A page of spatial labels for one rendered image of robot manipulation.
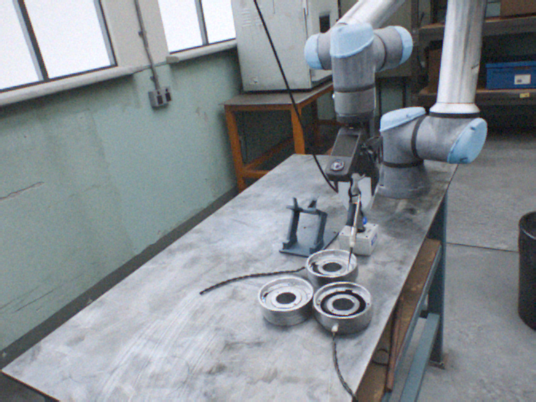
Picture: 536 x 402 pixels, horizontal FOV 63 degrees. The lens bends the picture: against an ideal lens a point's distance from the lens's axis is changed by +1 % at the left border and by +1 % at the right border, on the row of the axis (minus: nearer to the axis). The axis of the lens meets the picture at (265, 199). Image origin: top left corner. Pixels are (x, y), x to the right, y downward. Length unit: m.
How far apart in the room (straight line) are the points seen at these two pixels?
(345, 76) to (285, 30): 2.25
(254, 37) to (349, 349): 2.63
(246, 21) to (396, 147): 2.11
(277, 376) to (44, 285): 1.77
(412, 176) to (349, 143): 0.47
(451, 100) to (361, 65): 0.41
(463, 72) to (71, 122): 1.80
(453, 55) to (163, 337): 0.90
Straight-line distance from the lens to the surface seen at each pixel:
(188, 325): 0.89
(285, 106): 2.87
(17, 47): 2.37
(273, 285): 0.89
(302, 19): 2.99
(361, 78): 0.82
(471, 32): 1.18
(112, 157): 2.53
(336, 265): 0.95
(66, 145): 2.35
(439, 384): 1.85
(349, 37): 0.81
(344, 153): 0.82
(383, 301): 0.88
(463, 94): 1.18
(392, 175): 1.27
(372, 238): 1.01
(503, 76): 4.24
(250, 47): 3.20
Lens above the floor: 1.33
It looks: 23 degrees down
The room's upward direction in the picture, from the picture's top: 8 degrees counter-clockwise
